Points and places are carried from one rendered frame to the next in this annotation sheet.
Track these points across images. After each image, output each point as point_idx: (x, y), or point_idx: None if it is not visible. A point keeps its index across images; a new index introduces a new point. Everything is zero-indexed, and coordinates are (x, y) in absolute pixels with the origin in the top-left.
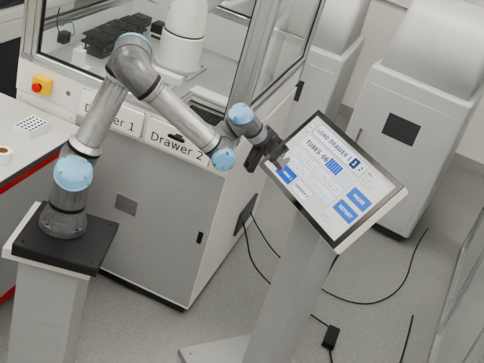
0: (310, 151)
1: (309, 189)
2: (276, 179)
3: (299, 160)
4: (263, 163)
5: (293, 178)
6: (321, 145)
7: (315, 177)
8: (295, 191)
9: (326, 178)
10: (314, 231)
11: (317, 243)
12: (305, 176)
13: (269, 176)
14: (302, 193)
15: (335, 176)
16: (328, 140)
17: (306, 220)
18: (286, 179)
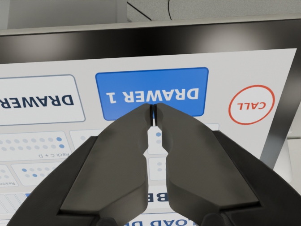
0: (158, 186)
1: (15, 123)
2: (160, 47)
3: (158, 156)
4: (300, 41)
5: (107, 106)
6: (147, 209)
7: (53, 159)
8: (35, 80)
9: (30, 177)
10: (30, 17)
11: (10, 4)
12: (81, 138)
13: (214, 26)
14: (11, 99)
15: (22, 193)
16: (146, 223)
17: (71, 19)
18: (124, 81)
